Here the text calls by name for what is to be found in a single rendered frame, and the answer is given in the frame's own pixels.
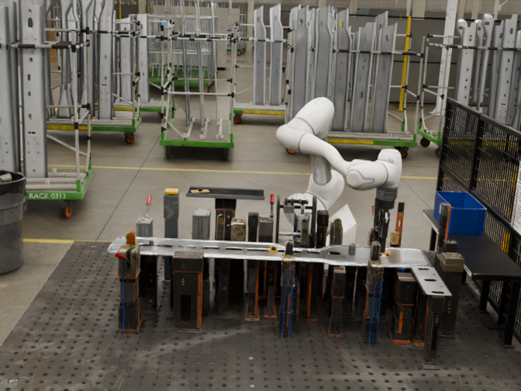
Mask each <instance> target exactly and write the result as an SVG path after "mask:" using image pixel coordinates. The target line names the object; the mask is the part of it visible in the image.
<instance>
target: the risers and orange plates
mask: <svg viewBox="0 0 521 391"><path fill-rule="evenodd" d="M333 269H334V268H331V270H330V286H329V296H328V305H327V316H328V318H330V315H331V310H332V300H333V297H332V293H331V290H332V281H333ZM209 293H210V282H209V273H202V317H207V316H208V315H209V307H210V300H209ZM299 296H300V291H299V283H298V281H297V275H295V288H293V297H292V313H293V314H292V321H298V308H299Z"/></svg>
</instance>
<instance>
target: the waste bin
mask: <svg viewBox="0 0 521 391"><path fill-rule="evenodd" d="M23 214H26V176H25V175H21V174H19V173H15V172H12V171H3V170H0V274H4V273H7V272H12V271H14V270H16V269H17V268H19V267H20V266H21V265H22V263H23V248H22V215H23Z"/></svg>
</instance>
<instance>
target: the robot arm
mask: <svg viewBox="0 0 521 391"><path fill-rule="evenodd" d="M334 112H335V109H334V106H333V104H332V102H331V101H330V100H329V99H326V98H317V99H313V100H312V101H311V102H309V103H308V104H307V105H305V106H304V107H303V108H302V109H301V110H300V111H299V112H298V114H297V115H296V117H295V118H294V119H293V120H292V121H291V122H289V123H288V124H287V125H283V126H280V127H279V128H278V130H277V133H276V137H277V139H278V141H279V143H280V144H281V145H283V146H284V147H286V148H288V149H289V150H291V151H294V152H298V153H302V154H309V156H310V161H311V165H312V174H311V176H310V178H309V185H308V189H307V191H306V192H305V194H302V193H295V194H293V195H290V196H289V197H288V199H304V200H308V201H309V203H308V205H306V204H305V205H304V206H312V197H313V196H316V198H317V209H316V212H317V210H328V208H330V207H331V206H332V205H333V204H334V203H335V201H336V200H337V199H338V198H339V197H340V195H341V193H342V191H343V188H344V180H343V177H342V175H344V176H346V181H347V184H348V185H349V186H350V187H351V188H352V189H356V190H360V191H364V190H369V189H375V188H376V197H377V207H378V208H379V209H380V210H379V222H378V232H379V233H378V234H379V235H378V242H379V243H380V245H381V250H380V253H385V245H386V238H387V237H388V226H389V221H390V218H389V217H390V212H389V210H390V209H394V207H395V199H397V193H398V186H399V181H400V178H401V173H402V158H401V154H400V153H399V152H398V151H397V150H394V149H384V150H382V151H381V153H380V154H379V155H378V160H377V161H376V162H371V161H362V160H353V161H352V162H348V161H345V160H344V159H343V158H342V157H341V156H340V154H339V152H338V151H337V150H336V149H335V148H334V147H333V146H331V145H330V144H328V142H327V134H328V132H329V129H330V124H331V121H332V118H333V115H334ZM330 165H332V166H333V168H334V169H335V170H336V171H334V170H331V167H330ZM337 171H338V172H339V173H338V172H337ZM341 174H342V175H341ZM300 212H301V209H295V210H294V213H285V216H286V218H287V219H288V222H289V223H290V224H291V225H292V226H293V227H294V215H295V213H300Z"/></svg>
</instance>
